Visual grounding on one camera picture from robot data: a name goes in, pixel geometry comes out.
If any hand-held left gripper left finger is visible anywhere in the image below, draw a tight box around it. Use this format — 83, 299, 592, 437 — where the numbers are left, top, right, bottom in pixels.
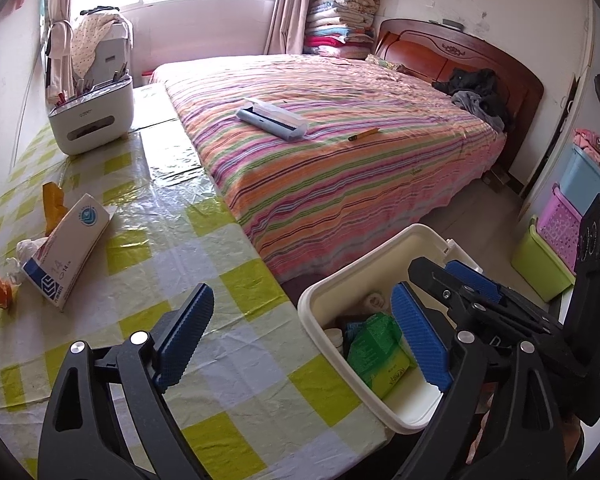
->
37, 282, 216, 480

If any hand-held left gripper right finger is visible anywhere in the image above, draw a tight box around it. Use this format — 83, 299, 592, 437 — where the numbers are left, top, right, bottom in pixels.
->
390, 281, 568, 480

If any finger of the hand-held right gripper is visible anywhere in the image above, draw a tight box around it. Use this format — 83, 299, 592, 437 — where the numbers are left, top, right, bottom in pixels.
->
444, 260, 546, 322
407, 256, 511, 332

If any green plastic packet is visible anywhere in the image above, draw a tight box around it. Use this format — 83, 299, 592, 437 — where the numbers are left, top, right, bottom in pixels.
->
347, 312, 417, 400

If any white waste bin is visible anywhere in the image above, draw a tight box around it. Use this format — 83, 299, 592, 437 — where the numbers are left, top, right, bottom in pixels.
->
297, 223, 481, 436

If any person's right forearm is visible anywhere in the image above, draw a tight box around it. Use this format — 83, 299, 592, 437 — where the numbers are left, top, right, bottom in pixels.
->
562, 405, 588, 466

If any green storage basket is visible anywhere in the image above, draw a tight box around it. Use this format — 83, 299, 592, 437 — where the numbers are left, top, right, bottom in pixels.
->
511, 217, 576, 303

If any pink storage basket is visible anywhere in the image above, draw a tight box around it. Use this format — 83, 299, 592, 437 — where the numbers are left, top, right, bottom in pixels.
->
536, 184, 583, 273

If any yellow checked tablecloth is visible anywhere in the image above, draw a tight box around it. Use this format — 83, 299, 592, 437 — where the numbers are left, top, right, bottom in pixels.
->
0, 82, 396, 480

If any blue storage box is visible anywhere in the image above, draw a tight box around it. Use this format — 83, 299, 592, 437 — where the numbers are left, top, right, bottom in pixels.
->
560, 142, 600, 216

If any bed with striped sheet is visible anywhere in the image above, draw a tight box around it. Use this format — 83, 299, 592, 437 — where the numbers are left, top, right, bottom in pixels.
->
150, 52, 506, 281

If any white carton box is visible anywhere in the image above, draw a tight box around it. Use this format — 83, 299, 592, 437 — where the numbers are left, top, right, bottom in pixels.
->
21, 193, 116, 312

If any crumpled white plastic bag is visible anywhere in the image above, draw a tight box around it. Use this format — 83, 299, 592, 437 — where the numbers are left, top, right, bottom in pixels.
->
2, 237, 48, 286

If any orange wrapper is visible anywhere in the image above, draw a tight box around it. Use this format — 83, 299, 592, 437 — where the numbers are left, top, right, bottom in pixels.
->
42, 182, 67, 235

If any dark clothes pile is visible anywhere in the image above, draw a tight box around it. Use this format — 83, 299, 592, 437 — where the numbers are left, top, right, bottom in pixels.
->
432, 67, 516, 133

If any floral pillow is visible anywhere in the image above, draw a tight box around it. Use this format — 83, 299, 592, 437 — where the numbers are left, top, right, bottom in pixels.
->
365, 54, 406, 72

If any wooden headboard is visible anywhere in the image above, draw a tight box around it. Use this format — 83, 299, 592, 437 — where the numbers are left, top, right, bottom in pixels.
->
375, 17, 546, 181

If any white desktop organizer box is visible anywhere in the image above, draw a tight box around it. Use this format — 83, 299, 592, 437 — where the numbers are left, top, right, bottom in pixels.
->
47, 74, 135, 156

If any bundle of utensils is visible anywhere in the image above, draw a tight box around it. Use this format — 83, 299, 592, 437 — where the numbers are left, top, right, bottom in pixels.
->
75, 60, 130, 93

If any stack of folded blankets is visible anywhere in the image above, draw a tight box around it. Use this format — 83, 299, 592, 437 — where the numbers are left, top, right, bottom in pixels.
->
304, 0, 386, 61

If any white floor appliance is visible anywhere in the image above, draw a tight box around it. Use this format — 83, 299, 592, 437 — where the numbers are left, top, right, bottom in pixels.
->
87, 22, 133, 81

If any pink curtain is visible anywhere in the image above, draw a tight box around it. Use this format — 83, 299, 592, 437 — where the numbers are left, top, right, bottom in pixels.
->
265, 0, 313, 56

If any pale curtain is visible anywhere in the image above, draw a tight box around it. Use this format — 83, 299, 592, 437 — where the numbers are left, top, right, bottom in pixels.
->
45, 0, 81, 91

